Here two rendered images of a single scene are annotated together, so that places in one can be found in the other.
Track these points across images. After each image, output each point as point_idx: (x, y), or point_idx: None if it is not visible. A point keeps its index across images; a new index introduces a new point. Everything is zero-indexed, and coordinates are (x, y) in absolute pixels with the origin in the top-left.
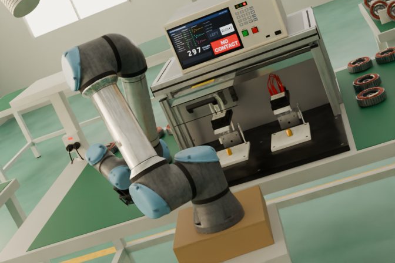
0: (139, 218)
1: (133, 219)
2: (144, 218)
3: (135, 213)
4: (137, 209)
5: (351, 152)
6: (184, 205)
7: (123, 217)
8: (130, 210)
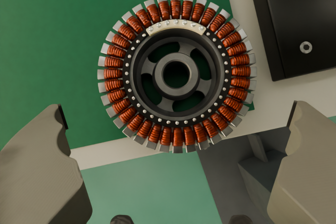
0: (112, 151)
1: (81, 146)
2: (140, 157)
3: (74, 106)
4: (70, 72)
5: None
6: (320, 111)
7: (15, 116)
8: (26, 62)
